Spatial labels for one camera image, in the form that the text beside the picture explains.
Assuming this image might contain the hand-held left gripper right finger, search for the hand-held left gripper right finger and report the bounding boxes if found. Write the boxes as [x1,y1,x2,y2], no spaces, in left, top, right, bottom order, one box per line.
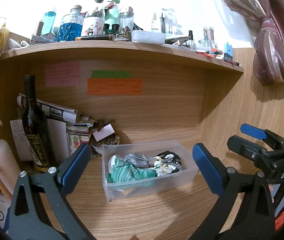
[189,143,276,240]

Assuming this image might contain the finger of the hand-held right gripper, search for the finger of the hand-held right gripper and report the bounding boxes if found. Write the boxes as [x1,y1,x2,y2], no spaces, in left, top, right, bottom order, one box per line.
[240,124,284,153]
[227,135,276,172]

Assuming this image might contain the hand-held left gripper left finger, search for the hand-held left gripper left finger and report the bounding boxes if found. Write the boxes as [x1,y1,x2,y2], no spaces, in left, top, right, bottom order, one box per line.
[5,143,92,240]

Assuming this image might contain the black patterned sock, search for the black patterned sock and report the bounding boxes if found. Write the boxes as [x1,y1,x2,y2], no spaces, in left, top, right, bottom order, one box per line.
[157,150,184,172]

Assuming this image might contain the floral printed sock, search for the floral printed sock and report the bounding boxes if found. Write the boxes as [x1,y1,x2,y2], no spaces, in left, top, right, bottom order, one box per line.
[153,156,177,174]

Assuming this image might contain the clear plastic box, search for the clear plastic box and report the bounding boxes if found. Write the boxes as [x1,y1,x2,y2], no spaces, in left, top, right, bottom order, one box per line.
[101,138,199,202]

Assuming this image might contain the green striped sock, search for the green striped sock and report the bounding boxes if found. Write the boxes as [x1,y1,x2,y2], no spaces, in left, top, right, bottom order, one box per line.
[106,160,160,188]

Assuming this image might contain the grey knit sock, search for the grey knit sock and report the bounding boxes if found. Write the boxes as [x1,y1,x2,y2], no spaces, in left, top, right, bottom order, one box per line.
[123,153,150,168]

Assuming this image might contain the glass bowl of beads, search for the glass bowl of beads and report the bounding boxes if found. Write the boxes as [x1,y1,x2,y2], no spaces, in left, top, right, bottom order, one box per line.
[91,140,120,159]

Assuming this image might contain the stack of books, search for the stack of books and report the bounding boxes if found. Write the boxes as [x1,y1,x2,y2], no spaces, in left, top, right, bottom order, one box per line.
[65,115,95,157]

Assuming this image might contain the white paper sheet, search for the white paper sheet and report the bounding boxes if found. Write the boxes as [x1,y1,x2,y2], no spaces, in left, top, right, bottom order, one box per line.
[47,119,68,160]

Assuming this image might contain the small white card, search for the small white card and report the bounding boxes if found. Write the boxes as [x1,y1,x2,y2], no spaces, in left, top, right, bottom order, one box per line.
[92,124,115,142]

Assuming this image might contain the dark wine bottle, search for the dark wine bottle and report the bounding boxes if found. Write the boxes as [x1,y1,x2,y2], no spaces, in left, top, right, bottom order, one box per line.
[22,75,57,173]

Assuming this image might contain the rolled newspaper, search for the rolled newspaper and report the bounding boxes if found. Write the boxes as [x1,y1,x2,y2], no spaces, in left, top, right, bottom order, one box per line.
[17,93,80,123]

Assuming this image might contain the printed paper receipt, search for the printed paper receipt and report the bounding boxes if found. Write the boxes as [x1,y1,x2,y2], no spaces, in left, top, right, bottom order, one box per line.
[10,119,32,161]

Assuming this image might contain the pink water bottle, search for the pink water bottle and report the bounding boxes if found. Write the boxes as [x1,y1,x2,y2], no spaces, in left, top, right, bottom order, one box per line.
[0,139,21,198]

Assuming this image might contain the blue plastic block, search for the blue plastic block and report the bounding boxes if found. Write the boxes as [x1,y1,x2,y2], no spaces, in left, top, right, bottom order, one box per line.
[223,42,233,62]

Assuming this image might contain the white printed box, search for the white printed box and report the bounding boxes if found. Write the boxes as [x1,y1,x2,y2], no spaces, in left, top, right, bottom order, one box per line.
[0,192,13,233]

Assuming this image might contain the orange paper note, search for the orange paper note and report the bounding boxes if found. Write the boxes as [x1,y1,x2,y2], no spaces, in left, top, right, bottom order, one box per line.
[87,78,143,96]

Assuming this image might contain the brown striped curtain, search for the brown striped curtain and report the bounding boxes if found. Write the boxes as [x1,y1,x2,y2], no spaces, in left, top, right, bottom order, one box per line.
[206,0,284,87]

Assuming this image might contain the orange marker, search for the orange marker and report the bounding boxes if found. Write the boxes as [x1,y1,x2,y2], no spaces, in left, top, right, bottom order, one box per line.
[196,49,224,58]

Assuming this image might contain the pink paper note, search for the pink paper note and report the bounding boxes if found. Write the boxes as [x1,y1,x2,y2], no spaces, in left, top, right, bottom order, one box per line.
[45,62,80,87]

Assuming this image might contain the green paper note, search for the green paper note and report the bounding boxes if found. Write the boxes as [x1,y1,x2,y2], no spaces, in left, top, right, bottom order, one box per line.
[91,70,131,79]

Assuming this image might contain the glass jar of brown sticks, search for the glass jar of brown sticks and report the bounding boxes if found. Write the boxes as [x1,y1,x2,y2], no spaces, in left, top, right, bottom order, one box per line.
[202,26,216,47]

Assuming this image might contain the wooden shelf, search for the wooden shelf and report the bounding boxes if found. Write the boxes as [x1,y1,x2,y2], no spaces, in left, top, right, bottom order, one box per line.
[0,40,245,73]

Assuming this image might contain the brown pen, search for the brown pen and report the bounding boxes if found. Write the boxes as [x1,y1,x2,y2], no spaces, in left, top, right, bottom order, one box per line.
[76,35,115,41]

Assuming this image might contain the clear plastic jars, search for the clear plastic jars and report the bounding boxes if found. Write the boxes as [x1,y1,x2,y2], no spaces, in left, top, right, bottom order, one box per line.
[161,7,179,34]

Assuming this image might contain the blue faceted glass bottle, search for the blue faceted glass bottle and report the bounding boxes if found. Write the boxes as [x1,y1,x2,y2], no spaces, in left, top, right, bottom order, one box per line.
[57,5,85,42]

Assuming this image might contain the white lidded plastic container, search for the white lidded plastic container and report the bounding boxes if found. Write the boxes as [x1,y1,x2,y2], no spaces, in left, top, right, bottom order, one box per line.
[131,30,166,46]

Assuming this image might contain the brown cardboard tube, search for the brown cardboard tube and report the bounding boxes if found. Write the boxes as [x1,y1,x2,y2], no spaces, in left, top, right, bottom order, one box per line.
[34,21,44,37]

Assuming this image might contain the clear bottle with foil top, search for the clear bottle with foil top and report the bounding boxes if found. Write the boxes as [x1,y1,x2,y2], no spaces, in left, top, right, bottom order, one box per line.
[82,0,107,37]

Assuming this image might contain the yellow hanging item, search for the yellow hanging item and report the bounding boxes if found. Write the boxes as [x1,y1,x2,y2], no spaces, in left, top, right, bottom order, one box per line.
[0,22,10,59]

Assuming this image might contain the small labelled clear bottle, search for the small labelled clear bottle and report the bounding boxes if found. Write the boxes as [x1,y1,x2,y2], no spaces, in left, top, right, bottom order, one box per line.
[151,12,159,32]

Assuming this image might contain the teal plastic bottle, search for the teal plastic bottle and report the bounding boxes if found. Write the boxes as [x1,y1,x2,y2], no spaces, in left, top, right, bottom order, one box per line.
[43,11,57,37]

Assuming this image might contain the green pump bottle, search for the green pump bottle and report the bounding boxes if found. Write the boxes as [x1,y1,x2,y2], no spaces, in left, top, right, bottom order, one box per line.
[104,0,121,34]

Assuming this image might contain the clear glass bottle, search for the clear glass bottle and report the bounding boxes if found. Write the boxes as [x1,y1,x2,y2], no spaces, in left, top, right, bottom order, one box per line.
[119,6,135,30]

